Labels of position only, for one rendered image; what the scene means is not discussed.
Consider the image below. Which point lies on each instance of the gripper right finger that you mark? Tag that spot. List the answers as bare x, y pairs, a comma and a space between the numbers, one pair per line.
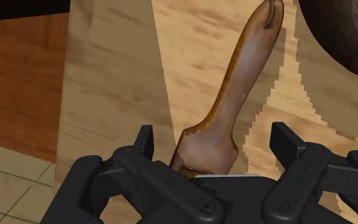
306, 173

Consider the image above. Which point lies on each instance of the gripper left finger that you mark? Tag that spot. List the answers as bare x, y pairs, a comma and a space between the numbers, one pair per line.
154, 183

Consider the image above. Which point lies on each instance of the brown wooden brush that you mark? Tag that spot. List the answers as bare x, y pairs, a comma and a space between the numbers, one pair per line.
228, 102

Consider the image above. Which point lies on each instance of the dark round bowl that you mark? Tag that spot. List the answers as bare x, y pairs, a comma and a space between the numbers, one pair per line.
345, 31

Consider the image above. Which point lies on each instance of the brown wooden cabinet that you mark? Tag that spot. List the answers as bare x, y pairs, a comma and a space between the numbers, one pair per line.
20, 80

